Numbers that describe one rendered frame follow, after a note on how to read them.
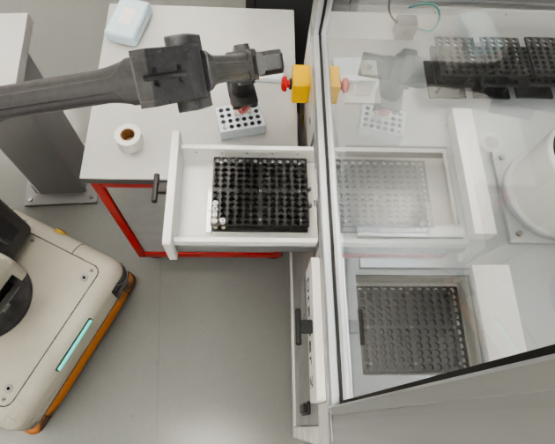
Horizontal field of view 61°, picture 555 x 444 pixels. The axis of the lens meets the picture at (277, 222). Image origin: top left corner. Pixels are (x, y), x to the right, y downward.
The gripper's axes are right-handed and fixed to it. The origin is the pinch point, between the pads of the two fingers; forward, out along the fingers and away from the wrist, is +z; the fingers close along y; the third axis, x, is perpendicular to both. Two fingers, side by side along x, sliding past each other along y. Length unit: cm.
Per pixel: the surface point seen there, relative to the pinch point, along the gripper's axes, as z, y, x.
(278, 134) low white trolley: 5.2, -6.3, -9.0
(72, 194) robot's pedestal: 80, 27, 70
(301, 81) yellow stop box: -9.7, -1.1, -15.4
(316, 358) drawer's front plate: -13, -69, -2
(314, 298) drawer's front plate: -13, -57, -4
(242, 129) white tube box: 1.8, -5.1, 1.0
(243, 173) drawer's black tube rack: -9.2, -24.1, 4.3
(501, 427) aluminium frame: -80, -80, -1
